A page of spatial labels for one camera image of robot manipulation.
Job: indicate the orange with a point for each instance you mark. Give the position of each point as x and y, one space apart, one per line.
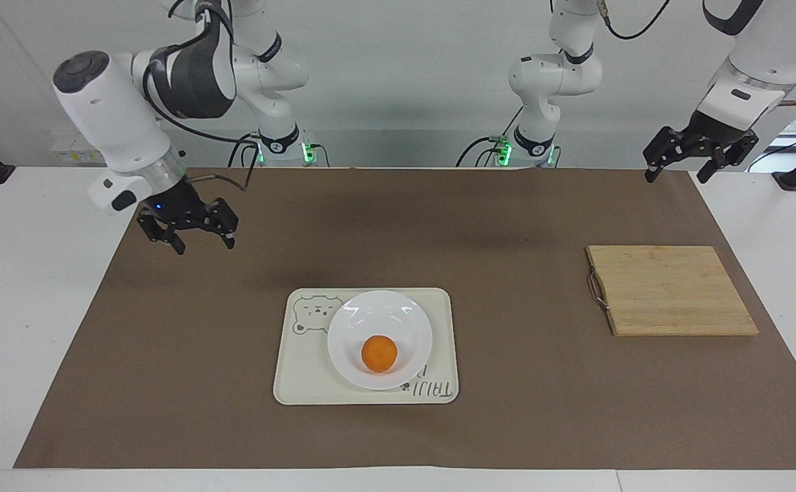
379 354

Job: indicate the cream tray with bear print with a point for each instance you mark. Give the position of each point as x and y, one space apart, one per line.
295 369

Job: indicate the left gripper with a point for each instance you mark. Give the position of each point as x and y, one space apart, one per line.
715 133

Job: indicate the wooden cutting board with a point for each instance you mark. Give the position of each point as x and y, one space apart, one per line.
671 290

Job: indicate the white plate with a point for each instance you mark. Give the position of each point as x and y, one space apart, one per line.
384 314

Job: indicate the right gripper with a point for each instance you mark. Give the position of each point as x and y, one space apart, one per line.
177 201

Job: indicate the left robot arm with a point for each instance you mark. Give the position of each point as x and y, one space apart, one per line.
548 75

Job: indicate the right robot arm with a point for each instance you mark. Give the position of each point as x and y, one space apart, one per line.
107 116

